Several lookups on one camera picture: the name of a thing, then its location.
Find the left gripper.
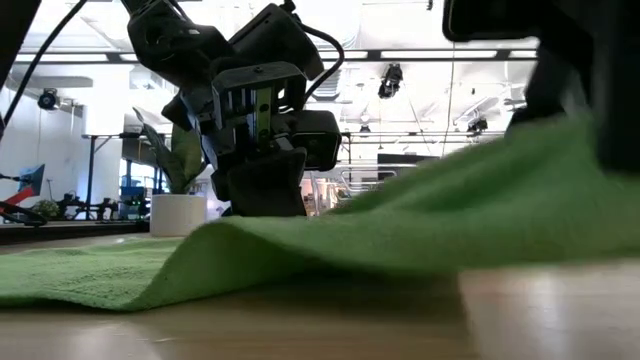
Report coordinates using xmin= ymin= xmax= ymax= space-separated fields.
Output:
xmin=162 ymin=2 xmax=326 ymax=217

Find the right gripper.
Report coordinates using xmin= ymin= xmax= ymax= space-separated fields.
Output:
xmin=442 ymin=0 xmax=640 ymax=174

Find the green microfiber towel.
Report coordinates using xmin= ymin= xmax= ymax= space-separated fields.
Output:
xmin=0 ymin=113 xmax=640 ymax=312

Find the snake plant in white pot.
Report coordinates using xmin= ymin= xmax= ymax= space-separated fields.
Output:
xmin=132 ymin=107 xmax=209 ymax=237

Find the black monitor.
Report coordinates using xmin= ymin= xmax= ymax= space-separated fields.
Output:
xmin=377 ymin=153 xmax=441 ymax=174

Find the small green shrub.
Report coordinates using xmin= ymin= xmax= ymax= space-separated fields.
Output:
xmin=30 ymin=198 xmax=61 ymax=219

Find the red and blue stand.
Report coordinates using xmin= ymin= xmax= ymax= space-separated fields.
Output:
xmin=0 ymin=163 xmax=47 ymax=227

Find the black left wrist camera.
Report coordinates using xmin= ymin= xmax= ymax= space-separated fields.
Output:
xmin=292 ymin=110 xmax=344 ymax=174

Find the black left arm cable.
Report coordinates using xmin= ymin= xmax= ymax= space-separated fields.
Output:
xmin=0 ymin=0 xmax=90 ymax=129

